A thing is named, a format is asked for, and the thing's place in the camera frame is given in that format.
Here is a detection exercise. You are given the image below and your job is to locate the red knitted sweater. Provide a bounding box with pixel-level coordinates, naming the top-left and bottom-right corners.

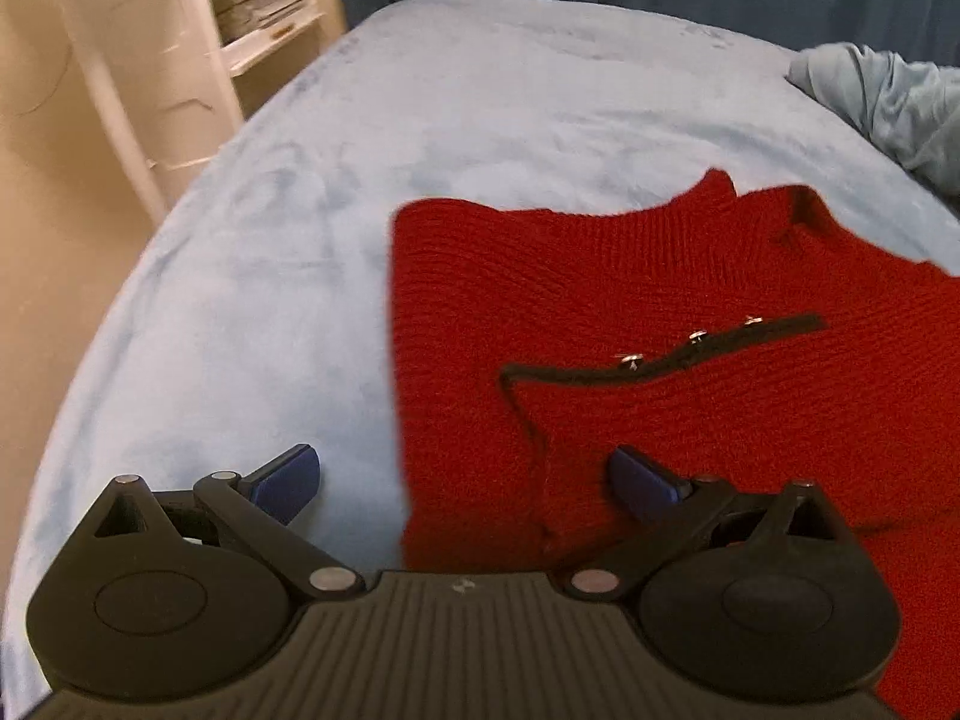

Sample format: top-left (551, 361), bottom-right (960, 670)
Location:
top-left (388, 168), bottom-right (960, 720)

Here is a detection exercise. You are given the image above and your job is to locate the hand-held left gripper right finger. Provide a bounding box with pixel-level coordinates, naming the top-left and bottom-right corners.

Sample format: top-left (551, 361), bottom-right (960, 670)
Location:
top-left (549, 445), bottom-right (860, 604)

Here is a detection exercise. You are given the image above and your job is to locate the white shelf unit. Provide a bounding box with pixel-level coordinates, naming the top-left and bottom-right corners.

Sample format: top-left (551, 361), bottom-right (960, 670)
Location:
top-left (46, 0), bottom-right (349, 226)

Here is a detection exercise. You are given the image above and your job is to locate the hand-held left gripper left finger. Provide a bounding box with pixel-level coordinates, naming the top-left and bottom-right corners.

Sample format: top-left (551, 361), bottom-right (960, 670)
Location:
top-left (94, 445), bottom-right (367, 604)

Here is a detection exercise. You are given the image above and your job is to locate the crumpled light blue cloth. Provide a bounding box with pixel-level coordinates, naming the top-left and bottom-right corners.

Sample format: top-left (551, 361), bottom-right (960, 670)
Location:
top-left (786, 42), bottom-right (960, 212)

